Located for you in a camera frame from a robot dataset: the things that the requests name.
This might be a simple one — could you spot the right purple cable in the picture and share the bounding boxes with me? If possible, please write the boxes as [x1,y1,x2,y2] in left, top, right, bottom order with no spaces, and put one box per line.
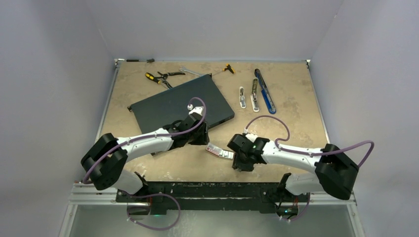
[244,115,375,169]

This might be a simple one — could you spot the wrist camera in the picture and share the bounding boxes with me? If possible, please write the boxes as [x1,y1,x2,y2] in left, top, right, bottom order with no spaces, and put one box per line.
[243,129,258,142]
[187,104,206,116]

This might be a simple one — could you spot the silver wrench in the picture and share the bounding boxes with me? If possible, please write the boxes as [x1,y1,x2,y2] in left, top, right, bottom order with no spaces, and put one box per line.
[179,66,203,77]

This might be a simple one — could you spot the blue stapler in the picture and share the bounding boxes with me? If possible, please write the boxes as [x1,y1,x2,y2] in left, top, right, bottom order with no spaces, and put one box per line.
[254,69,277,114]

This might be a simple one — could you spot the red white staple box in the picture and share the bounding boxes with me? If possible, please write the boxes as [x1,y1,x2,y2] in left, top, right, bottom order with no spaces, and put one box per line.
[206,143,223,157]

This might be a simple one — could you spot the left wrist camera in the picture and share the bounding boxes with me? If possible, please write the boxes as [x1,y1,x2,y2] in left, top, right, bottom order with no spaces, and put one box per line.
[187,104,206,116]

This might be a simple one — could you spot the small yellow black screwdriver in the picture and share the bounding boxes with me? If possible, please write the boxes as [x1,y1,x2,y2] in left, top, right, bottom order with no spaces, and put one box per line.
[211,64,236,76]

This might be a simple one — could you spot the black handled cutters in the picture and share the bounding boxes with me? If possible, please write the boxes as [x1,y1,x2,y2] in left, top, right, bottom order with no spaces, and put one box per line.
[157,71,185,80]

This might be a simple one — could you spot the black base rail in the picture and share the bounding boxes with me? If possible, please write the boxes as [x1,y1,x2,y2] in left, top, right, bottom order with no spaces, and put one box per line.
[116,181,310,215]

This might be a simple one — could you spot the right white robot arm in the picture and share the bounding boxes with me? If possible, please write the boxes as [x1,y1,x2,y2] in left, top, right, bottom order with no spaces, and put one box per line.
[227,134,359,201]

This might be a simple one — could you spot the black tool at wall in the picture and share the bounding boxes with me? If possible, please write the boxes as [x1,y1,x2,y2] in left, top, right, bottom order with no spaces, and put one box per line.
[125,58,155,63]

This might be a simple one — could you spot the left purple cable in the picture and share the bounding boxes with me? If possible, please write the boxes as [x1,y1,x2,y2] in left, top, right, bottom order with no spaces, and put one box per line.
[82,96,208,185]

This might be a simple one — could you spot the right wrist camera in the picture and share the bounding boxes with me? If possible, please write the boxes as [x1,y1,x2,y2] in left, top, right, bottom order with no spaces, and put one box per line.
[243,129,258,142]

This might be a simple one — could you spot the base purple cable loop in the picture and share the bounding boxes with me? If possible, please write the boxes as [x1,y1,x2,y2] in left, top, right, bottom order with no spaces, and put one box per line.
[126,193,181,231]

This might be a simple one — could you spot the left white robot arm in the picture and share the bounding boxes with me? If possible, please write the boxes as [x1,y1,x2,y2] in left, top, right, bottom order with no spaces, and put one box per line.
[81,107,209,202]

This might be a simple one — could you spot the white stapler part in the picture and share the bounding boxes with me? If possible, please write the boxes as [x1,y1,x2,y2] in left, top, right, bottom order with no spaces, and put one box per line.
[239,86,246,109]

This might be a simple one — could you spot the dark flat network switch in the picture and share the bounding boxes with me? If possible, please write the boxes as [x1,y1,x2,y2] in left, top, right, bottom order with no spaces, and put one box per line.
[128,75,235,133]

